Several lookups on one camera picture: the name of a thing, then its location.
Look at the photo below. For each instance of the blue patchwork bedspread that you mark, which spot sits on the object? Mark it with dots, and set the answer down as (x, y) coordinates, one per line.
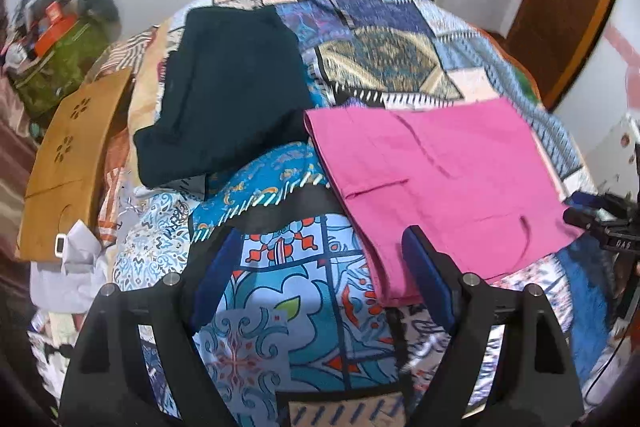
(304, 316)

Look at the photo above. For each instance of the white cloth pile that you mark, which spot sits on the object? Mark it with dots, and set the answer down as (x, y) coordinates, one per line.
(71, 282)

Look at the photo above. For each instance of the dark navy folded garment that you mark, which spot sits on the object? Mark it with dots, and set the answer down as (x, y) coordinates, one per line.
(235, 88)

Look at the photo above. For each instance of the beige orange blanket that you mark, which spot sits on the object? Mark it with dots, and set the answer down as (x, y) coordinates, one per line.
(143, 56)

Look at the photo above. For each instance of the striped brown curtain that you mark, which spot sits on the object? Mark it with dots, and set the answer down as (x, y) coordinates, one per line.
(18, 151)

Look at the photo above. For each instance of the pink pants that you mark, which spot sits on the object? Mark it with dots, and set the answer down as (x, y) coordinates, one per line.
(471, 176)

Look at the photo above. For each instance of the orange box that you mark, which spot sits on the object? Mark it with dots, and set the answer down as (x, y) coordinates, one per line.
(60, 24)

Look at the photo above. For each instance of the green patterned bag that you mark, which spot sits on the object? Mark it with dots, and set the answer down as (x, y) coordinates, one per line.
(61, 71)

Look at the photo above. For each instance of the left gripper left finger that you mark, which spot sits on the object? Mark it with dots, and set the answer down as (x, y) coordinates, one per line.
(135, 362)

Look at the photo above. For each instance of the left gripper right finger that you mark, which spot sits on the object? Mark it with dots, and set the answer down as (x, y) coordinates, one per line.
(535, 383)

